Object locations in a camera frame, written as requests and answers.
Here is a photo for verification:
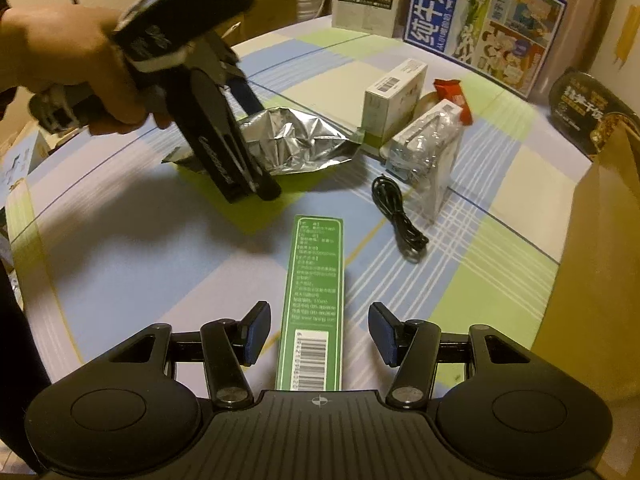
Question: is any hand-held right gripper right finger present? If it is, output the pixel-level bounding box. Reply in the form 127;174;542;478
367;302;541;408

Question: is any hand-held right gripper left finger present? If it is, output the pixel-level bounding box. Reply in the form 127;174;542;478
102;302;273;408

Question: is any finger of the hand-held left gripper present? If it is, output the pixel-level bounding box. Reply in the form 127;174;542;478
225;120;283;201
202;35;268;117

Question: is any silver foil bag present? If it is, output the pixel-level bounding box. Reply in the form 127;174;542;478
162;106;357;177

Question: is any green long carton box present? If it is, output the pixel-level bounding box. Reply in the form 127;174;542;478
275;215;347;393

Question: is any white box with green print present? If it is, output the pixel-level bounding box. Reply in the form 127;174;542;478
361;59;427;156

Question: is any clear plastic wrapper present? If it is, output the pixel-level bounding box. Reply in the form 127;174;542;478
385;100;463;222

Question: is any brown cardboard box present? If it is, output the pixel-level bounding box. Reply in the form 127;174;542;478
530;125;640;411

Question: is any checked cloth covered desktop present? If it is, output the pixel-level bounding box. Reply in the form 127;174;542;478
5;22;596;401

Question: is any person's left hand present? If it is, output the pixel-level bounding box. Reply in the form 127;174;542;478
0;2;173;136

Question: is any red snack packet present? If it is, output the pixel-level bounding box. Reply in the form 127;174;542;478
432;79;474;127

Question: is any white printed storage box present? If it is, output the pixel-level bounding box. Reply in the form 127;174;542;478
0;125;51;196

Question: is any dark clothing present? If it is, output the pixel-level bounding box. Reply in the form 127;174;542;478
0;260;51;471

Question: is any blue milk carton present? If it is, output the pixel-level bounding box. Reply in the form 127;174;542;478
402;0;568;98

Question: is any black instant rice bowl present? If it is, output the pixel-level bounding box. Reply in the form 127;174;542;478
547;67;640;153

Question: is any beige curtain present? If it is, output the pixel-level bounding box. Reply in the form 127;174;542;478
562;0;640;78

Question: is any black coiled cable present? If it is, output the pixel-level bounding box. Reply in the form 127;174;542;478
371;174;431;263

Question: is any yellow wall hanging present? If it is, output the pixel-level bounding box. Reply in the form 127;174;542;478
614;5;640;68

